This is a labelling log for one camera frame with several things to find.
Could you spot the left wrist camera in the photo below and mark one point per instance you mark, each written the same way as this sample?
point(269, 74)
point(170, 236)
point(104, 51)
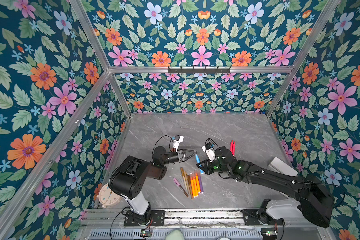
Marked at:
point(176, 141)

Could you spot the pink cap brown pen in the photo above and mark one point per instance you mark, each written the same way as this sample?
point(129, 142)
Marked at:
point(180, 186)

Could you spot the purple highlighter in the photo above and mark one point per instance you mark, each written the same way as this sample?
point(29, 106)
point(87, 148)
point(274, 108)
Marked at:
point(200, 183)

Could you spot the white box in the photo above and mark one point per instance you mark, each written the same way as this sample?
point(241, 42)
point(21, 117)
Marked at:
point(277, 165)

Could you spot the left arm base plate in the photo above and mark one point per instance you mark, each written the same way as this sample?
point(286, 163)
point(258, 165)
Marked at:
point(150, 218)

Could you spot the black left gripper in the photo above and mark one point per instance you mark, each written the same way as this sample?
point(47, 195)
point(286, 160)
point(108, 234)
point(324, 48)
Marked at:
point(181, 152)

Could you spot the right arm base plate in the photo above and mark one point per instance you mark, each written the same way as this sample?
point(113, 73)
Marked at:
point(260, 216)

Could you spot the aluminium front rail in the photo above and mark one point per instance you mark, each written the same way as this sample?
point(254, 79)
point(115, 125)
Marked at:
point(215, 218)

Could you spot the beige pen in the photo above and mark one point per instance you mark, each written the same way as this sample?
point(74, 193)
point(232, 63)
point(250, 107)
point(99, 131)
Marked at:
point(188, 184)

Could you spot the gold brown pen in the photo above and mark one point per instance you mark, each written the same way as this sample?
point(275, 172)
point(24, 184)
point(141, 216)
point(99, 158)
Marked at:
point(184, 180)

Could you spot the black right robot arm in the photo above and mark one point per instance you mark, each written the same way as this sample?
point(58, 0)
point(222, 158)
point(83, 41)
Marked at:
point(316, 201)

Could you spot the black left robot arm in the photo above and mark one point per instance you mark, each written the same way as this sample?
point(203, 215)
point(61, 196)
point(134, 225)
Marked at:
point(128, 179)

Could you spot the pink highlighter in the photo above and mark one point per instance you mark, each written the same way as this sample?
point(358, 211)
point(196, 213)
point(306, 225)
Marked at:
point(231, 146)

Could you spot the round beige clock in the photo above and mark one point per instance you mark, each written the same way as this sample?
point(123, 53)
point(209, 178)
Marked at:
point(107, 198)

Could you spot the orange highlighter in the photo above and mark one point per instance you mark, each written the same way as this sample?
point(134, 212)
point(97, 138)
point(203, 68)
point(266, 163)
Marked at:
point(198, 183)
point(192, 186)
point(195, 186)

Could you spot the metal hook rack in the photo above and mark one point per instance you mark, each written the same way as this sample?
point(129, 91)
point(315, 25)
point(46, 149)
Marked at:
point(199, 70)

